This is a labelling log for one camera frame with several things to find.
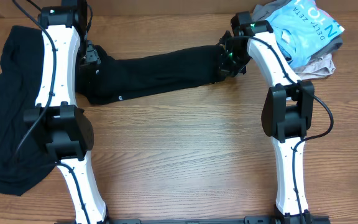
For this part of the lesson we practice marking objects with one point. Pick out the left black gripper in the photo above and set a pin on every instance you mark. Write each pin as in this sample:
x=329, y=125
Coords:
x=84, y=65

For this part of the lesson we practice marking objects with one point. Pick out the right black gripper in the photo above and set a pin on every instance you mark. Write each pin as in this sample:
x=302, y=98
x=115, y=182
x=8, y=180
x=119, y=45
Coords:
x=227, y=71

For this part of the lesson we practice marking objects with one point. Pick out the black t-shirt with logo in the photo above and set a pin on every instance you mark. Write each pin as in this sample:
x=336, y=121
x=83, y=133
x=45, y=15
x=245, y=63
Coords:
x=118, y=80

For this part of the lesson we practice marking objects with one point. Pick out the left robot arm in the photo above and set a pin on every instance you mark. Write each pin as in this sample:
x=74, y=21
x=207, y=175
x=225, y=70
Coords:
x=58, y=125

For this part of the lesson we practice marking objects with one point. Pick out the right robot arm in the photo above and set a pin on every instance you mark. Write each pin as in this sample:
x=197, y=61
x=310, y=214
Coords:
x=287, y=111

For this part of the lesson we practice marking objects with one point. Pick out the light blue printed t-shirt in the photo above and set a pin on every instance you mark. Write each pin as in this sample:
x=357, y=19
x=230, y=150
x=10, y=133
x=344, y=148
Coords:
x=306, y=31

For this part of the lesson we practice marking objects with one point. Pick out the beige folded garment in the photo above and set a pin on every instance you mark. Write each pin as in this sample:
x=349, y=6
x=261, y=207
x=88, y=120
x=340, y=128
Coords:
x=320, y=67

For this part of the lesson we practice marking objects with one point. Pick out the black shirt left pile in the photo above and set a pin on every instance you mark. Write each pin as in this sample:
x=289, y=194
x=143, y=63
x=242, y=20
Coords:
x=22, y=164

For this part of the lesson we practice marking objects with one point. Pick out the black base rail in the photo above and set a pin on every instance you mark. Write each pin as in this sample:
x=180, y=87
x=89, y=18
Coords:
x=245, y=220

